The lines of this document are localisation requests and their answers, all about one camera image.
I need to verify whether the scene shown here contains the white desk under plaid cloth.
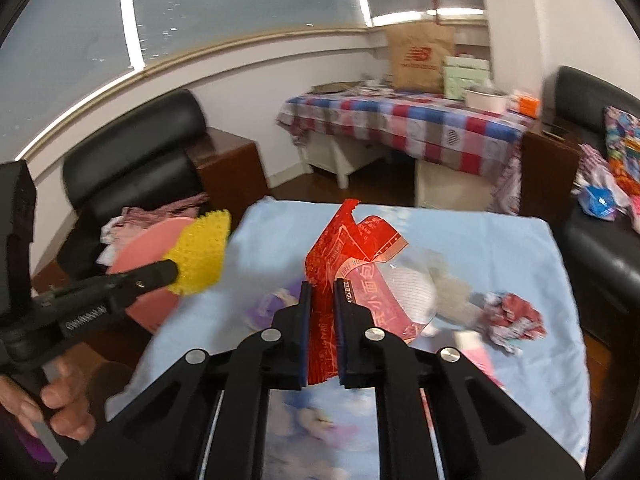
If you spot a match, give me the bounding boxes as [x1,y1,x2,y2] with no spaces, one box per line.
[279,132,492,211]

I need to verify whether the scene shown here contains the pink plastic bin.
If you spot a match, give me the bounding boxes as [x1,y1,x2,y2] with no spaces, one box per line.
[106,217,194,334]

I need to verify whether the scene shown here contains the clothes pile on armchair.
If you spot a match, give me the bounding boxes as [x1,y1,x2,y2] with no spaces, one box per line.
[96,193,209,266]

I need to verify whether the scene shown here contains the wooden side table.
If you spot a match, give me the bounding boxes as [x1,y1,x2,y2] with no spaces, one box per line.
[186,128,270,230]
[520,118,580,228]

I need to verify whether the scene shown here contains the white round container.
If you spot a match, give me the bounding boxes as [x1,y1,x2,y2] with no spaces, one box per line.
[464,88,510,115]

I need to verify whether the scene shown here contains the person's left hand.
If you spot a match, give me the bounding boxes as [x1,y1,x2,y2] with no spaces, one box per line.
[1,351,96,441]

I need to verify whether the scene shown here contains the right black leather sofa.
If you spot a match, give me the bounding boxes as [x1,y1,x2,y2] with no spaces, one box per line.
[553,66,639,347]

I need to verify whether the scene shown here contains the blue plastic bag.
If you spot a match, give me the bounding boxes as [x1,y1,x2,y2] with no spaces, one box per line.
[578,185,617,221]

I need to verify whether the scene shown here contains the light green box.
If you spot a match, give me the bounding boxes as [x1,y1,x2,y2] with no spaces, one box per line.
[442,56,491,101]

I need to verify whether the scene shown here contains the orange box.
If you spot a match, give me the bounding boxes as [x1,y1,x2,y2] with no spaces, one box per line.
[509,90,541,119]

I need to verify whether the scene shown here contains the light blue floral tablecloth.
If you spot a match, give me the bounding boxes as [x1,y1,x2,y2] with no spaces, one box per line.
[106,198,591,479]

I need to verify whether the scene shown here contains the brown New Balance paper bag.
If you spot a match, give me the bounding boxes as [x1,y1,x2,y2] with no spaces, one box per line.
[385,21,456,93]

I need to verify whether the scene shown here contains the purple small wrapper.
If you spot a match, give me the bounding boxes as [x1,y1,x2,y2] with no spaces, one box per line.
[244,281,302,330]

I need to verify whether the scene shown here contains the left black leather armchair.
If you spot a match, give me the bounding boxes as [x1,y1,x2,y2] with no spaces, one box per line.
[56,89,207,280]

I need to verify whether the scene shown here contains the wooden side table left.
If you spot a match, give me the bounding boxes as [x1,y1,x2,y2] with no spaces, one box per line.
[186,128,270,230]

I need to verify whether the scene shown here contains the crumpled maroon foil wrapper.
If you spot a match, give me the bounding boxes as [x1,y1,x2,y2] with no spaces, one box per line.
[477,292,547,356]

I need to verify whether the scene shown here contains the wooden side table right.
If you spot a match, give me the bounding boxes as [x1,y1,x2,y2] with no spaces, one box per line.
[520,118,580,228]

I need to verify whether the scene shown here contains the red snack wrapper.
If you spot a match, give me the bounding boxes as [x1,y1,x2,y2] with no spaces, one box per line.
[305,198,437,385]

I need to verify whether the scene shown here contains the yellow mesh foam wrap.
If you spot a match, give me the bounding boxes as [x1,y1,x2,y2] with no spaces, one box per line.
[163,210,231,296]

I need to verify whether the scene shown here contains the colourful cartoon cushion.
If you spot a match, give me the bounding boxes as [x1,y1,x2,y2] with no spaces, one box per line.
[604,106,640,196]

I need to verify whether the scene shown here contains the checkered plaid tablecloth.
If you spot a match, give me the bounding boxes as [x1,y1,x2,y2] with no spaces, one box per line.
[277,92,534,214]

